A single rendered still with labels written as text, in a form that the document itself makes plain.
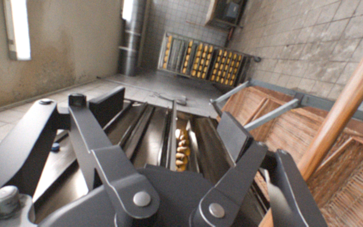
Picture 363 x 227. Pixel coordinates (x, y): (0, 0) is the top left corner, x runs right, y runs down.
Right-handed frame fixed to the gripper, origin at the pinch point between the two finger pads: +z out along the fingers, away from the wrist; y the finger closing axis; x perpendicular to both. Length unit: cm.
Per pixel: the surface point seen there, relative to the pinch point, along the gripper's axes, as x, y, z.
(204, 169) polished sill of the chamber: -55, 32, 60
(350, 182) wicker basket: -26, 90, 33
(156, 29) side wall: 70, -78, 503
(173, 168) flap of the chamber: -40, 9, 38
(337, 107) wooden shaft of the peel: 5.4, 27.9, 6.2
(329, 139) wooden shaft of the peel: -0.2, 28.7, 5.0
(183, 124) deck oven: -69, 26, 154
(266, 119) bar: -9, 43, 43
